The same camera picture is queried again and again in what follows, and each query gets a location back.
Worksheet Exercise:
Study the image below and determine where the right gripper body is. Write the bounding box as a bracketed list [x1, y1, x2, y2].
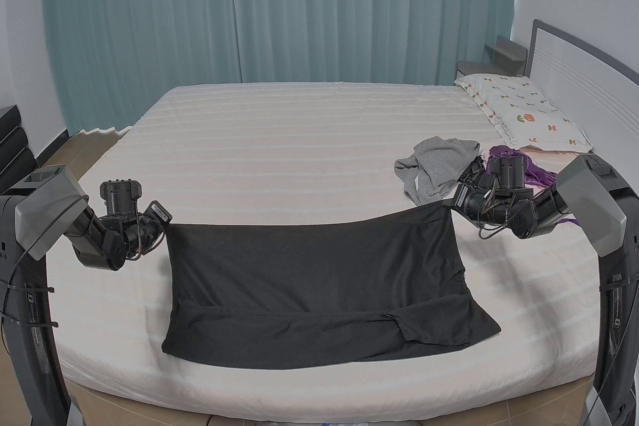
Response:
[450, 183, 496, 223]

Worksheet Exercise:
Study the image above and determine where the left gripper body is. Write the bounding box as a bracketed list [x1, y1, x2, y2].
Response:
[126, 198, 174, 256]

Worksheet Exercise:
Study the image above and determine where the black T-shirt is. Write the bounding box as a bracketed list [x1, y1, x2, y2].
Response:
[161, 202, 501, 371]

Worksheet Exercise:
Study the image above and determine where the bed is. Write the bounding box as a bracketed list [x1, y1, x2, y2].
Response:
[45, 19, 639, 417]

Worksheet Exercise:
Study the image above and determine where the black shiny garment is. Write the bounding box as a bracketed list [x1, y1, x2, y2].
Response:
[458, 156, 489, 187]

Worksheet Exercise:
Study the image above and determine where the grey garment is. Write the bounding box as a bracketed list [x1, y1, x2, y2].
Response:
[394, 137, 482, 206]

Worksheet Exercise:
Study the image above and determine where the purple garment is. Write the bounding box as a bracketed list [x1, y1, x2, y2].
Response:
[487, 144, 582, 225]

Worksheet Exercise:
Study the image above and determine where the white printed pillow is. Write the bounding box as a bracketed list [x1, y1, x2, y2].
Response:
[453, 73, 594, 152]

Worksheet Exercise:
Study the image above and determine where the black chest of drawers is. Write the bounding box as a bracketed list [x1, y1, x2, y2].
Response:
[0, 105, 38, 195]

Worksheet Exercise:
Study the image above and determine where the grey bedside table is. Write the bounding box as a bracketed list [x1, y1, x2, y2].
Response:
[457, 36, 529, 78]

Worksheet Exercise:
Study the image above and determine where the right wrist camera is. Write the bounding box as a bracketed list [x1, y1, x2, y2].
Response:
[469, 168, 495, 190]

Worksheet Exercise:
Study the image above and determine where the black cable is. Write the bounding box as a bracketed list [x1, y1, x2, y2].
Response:
[0, 194, 91, 320]

